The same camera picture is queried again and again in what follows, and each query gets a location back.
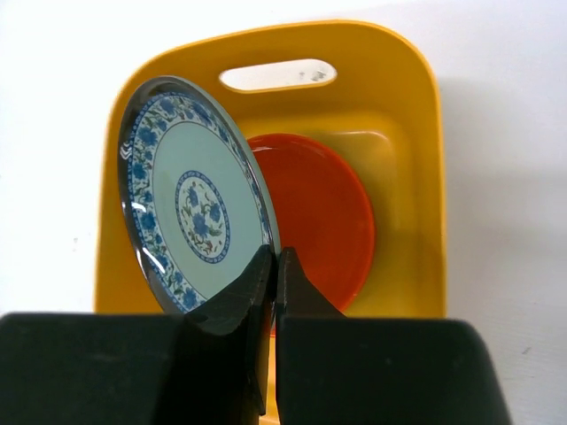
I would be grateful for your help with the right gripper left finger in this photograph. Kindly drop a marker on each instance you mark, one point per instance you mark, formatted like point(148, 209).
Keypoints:
point(208, 366)

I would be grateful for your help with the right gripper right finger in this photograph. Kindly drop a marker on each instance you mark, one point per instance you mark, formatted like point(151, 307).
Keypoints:
point(331, 369)

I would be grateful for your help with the orange plate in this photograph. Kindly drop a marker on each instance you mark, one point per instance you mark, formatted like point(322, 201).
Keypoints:
point(322, 211)

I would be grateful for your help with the blue patterned plate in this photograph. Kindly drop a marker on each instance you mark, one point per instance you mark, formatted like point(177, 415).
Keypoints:
point(194, 200)

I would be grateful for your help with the yellow plastic bin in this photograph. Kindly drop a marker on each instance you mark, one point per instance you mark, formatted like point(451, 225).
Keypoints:
point(381, 114)

